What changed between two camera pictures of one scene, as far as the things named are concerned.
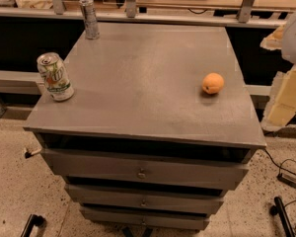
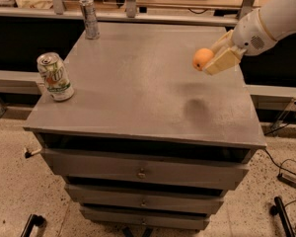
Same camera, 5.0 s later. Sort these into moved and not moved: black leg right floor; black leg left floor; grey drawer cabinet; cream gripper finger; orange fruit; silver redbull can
Moved: orange fruit; cream gripper finger
Not moved: silver redbull can; black leg left floor; grey drawer cabinet; black leg right floor
